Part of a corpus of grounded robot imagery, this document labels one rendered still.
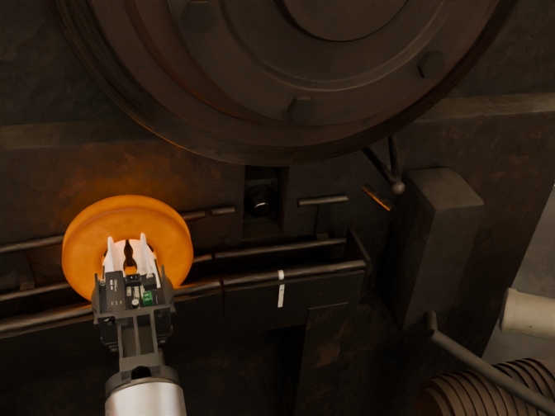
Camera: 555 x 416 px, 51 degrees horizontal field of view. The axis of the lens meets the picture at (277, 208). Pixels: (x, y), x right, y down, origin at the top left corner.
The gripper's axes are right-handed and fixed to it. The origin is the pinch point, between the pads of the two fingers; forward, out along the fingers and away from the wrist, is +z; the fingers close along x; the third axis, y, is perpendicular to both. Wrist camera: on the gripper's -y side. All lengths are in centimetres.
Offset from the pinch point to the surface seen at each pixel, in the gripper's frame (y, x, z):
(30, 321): -5.5, 12.0, -5.8
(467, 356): -14.2, -44.5, -16.8
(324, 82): 27.5, -18.5, -5.3
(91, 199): 1.8, 3.8, 5.9
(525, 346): -82, -103, 7
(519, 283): -88, -116, 30
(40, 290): -8.0, 11.4, -0.1
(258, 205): -3.2, -18.1, 5.8
